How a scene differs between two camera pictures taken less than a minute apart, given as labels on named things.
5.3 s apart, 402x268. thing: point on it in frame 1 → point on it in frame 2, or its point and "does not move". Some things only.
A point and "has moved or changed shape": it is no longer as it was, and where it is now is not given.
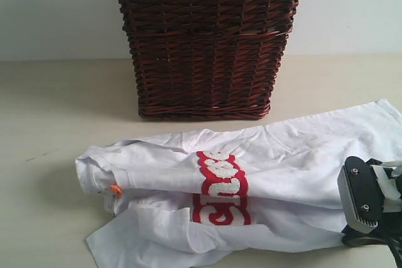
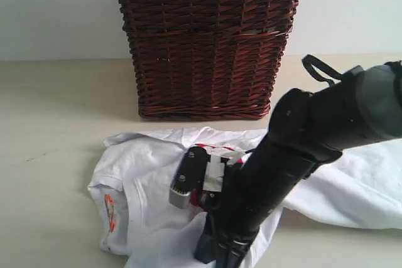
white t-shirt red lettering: (269, 186) has moved or changed shape
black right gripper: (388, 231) → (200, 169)
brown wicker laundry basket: (210, 45) does not move
